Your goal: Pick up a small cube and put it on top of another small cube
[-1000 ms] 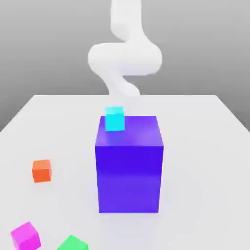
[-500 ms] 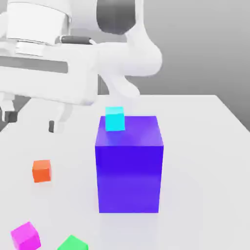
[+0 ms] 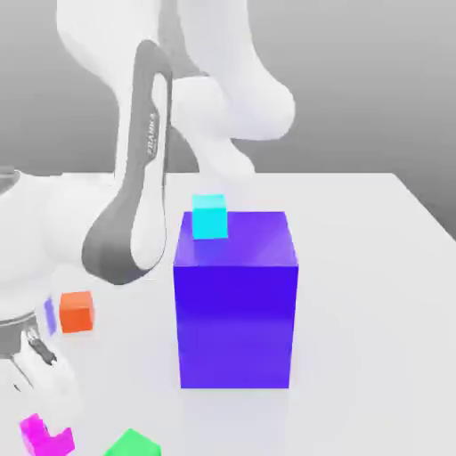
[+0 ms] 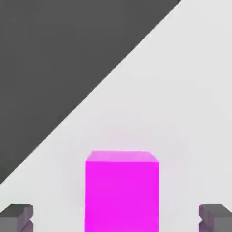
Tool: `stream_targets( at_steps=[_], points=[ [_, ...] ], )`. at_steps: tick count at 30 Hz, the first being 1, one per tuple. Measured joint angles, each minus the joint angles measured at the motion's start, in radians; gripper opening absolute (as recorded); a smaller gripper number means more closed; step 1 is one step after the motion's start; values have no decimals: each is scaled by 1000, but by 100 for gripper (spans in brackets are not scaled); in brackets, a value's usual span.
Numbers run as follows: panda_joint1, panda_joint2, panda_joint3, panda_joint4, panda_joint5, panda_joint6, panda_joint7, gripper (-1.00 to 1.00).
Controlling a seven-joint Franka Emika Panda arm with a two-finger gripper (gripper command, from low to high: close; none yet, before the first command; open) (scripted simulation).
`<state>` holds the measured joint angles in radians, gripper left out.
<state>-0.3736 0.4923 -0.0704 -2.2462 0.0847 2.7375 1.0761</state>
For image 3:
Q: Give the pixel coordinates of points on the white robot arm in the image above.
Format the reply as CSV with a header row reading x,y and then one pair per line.
x,y
142,221

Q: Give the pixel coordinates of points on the small magenta cube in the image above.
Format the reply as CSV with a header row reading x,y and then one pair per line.
x,y
35,440

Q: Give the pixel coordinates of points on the large blue box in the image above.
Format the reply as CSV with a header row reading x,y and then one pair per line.
x,y
235,320

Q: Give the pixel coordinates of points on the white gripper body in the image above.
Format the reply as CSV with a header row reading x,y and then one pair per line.
x,y
46,392

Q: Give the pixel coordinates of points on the small cyan cube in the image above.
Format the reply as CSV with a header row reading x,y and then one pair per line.
x,y
210,221

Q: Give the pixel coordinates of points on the small orange cube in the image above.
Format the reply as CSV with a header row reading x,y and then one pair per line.
x,y
76,313

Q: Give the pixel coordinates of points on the small green cube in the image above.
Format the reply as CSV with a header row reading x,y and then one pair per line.
x,y
131,445

